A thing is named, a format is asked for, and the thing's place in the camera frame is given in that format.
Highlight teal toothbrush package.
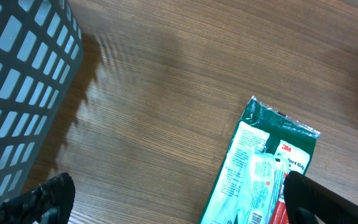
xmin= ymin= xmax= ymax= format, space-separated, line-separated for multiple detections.
xmin=237 ymin=153 xmax=287 ymax=224

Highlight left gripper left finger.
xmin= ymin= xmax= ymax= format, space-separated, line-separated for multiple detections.
xmin=0 ymin=172 xmax=75 ymax=224

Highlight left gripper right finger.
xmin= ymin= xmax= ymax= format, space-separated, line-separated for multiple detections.
xmin=283 ymin=171 xmax=358 ymax=224

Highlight grey plastic mesh basket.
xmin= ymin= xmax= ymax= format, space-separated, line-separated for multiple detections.
xmin=0 ymin=0 xmax=84 ymax=204

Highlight red white tube package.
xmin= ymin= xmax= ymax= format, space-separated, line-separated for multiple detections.
xmin=270 ymin=186 xmax=289 ymax=224

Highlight green 3M gloves package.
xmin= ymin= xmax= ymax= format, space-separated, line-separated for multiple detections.
xmin=200 ymin=97 xmax=319 ymax=224

